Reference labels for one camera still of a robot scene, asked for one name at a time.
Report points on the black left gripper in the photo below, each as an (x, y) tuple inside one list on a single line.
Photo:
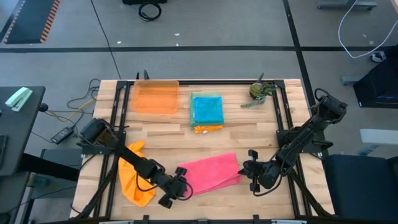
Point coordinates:
[(174, 186)]

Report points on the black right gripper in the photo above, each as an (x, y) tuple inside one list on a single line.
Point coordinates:
[(267, 177)]

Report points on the pink microfiber towel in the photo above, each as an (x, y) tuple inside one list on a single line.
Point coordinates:
[(211, 172)]

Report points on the orange microfiber towel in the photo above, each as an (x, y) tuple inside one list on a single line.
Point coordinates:
[(133, 186), (211, 128)]

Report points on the teal microfiber towel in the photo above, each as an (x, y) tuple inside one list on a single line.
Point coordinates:
[(208, 110)]

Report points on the light green microfiber towel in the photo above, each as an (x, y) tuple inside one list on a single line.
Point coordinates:
[(191, 109)]

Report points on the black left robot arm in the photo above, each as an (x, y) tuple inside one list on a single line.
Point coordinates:
[(130, 158)]

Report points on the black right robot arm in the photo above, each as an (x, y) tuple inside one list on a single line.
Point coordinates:
[(298, 140)]

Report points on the small potted succulent plant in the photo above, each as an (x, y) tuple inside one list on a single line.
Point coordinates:
[(257, 91)]

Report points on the orange translucent plastic bin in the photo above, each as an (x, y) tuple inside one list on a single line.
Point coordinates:
[(155, 96)]

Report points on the dark blue chair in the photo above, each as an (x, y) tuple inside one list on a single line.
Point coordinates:
[(360, 186)]

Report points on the black power adapter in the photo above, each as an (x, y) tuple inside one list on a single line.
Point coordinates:
[(62, 135)]

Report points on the white plastic panel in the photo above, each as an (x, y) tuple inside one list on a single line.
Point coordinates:
[(379, 136)]

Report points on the black cabinet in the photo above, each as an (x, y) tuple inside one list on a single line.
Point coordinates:
[(379, 84)]

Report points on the black round knob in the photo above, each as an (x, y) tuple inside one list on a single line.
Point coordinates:
[(43, 108)]

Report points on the black side desk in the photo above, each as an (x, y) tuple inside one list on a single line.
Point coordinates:
[(18, 137)]

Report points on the mint green stapler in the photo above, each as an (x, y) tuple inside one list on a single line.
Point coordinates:
[(18, 99)]

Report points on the dark orange-edged floor mat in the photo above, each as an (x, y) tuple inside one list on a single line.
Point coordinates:
[(31, 21)]

